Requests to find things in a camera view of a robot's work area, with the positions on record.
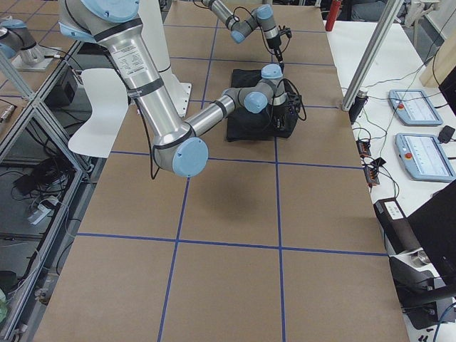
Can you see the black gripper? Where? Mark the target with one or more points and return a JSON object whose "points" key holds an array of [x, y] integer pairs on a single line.
{"points": [[273, 45], [278, 113]]}

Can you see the black graphic t-shirt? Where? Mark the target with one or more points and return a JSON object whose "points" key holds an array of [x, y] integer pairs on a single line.
{"points": [[243, 125]]}

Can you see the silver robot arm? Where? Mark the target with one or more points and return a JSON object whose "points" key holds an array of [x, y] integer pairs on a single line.
{"points": [[177, 145], [240, 29]]}

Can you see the red bottle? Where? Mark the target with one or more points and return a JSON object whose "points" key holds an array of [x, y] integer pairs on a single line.
{"points": [[332, 15]]}

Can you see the black steel-cap bottle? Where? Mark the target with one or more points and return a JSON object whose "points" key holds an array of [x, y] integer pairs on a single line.
{"points": [[358, 104]]}

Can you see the upper teach pendant tablet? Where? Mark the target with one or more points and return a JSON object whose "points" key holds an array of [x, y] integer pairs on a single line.
{"points": [[413, 108]]}

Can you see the teach pendant tablet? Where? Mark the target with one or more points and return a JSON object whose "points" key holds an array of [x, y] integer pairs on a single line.
{"points": [[423, 158], [413, 108]]}

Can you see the lower teach pendant tablet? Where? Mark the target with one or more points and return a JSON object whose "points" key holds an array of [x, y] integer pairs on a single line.
{"points": [[423, 158]]}

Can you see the black power adapter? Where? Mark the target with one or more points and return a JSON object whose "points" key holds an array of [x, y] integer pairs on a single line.
{"points": [[446, 134]]}

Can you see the black monitor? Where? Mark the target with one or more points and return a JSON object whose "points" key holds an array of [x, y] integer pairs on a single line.
{"points": [[433, 225]]}

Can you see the aluminium frame post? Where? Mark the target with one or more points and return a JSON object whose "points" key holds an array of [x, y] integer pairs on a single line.
{"points": [[380, 32]]}

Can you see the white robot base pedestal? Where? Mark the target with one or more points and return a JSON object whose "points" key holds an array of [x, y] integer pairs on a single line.
{"points": [[153, 34]]}

